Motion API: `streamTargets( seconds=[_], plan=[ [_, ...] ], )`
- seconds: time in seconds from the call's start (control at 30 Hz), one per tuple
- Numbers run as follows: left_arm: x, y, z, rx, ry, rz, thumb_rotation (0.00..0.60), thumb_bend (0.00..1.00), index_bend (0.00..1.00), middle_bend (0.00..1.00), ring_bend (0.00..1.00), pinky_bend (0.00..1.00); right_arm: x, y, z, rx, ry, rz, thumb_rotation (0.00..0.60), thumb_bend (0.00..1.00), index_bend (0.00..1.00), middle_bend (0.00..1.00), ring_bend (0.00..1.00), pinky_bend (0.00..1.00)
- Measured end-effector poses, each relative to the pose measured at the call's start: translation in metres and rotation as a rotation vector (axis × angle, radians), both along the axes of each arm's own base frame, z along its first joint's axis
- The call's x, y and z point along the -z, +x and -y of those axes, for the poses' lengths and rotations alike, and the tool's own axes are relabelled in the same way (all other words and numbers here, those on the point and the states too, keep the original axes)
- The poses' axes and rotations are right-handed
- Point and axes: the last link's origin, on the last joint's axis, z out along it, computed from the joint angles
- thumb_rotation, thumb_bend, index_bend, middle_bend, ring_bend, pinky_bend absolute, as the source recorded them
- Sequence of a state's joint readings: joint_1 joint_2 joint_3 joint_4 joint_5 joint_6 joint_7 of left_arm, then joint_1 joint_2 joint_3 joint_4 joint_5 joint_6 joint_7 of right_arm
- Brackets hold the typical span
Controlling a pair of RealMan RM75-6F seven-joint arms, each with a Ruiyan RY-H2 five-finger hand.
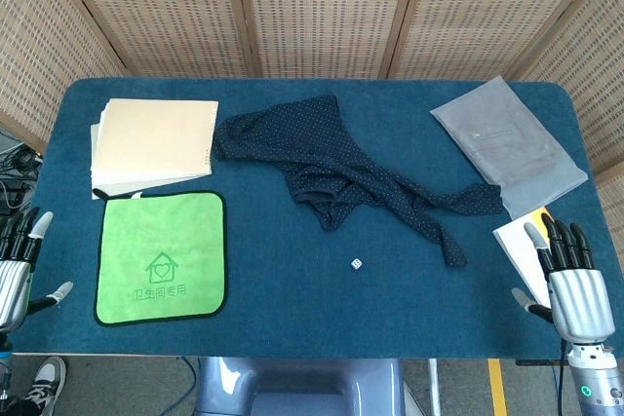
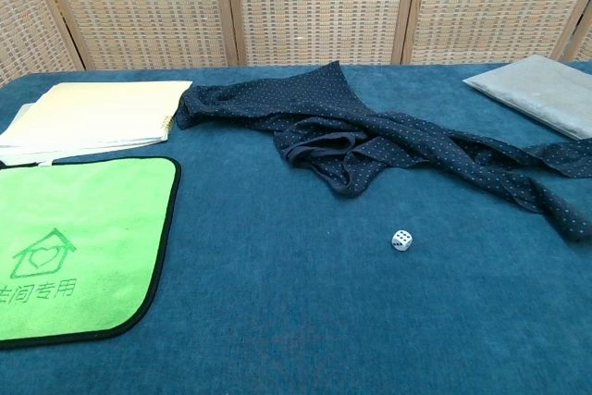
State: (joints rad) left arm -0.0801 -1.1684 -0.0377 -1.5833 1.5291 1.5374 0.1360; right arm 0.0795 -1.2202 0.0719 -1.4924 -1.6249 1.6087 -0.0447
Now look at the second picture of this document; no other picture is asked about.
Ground white die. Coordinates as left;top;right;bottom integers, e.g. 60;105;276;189
391;229;414;252

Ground teal blue carpeted table surface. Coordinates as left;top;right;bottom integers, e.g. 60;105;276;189
0;60;592;395

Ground green microfiber cloth black trim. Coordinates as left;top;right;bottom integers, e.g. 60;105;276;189
0;155;182;352

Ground grey folded cloth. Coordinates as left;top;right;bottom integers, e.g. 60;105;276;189
462;54;592;142

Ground navy polka dot scarf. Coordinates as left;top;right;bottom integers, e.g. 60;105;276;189
175;60;592;243

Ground woven rattan folding screen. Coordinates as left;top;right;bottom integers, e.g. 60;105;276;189
0;0;592;88

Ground cream spiral notebook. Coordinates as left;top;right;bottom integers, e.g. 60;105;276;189
0;80;194;151

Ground white paper sheets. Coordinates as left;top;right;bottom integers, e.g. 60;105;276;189
0;102;56;168

